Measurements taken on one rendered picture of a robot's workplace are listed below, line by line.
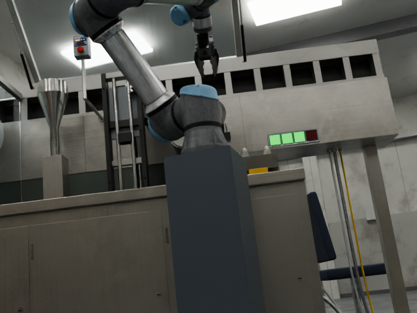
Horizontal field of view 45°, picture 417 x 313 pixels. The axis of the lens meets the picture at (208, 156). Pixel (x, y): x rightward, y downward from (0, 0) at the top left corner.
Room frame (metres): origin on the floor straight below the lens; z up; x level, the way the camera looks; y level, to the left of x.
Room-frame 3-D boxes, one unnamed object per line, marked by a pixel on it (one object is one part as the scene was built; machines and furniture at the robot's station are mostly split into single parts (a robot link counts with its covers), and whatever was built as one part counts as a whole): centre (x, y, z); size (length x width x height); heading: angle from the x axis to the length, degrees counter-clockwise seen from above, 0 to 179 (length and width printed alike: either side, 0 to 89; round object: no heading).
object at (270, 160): (2.23, -0.21, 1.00); 0.40 x 0.16 x 0.06; 178
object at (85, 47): (2.12, 0.52, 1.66); 0.07 x 0.07 x 0.10; 0
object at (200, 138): (1.47, 0.01, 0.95); 0.15 x 0.15 x 0.10
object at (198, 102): (1.48, 0.01, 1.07); 0.13 x 0.12 x 0.14; 43
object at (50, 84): (2.20, 0.69, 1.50); 0.14 x 0.14 x 0.06
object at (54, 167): (2.20, 0.69, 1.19); 0.14 x 0.14 x 0.57
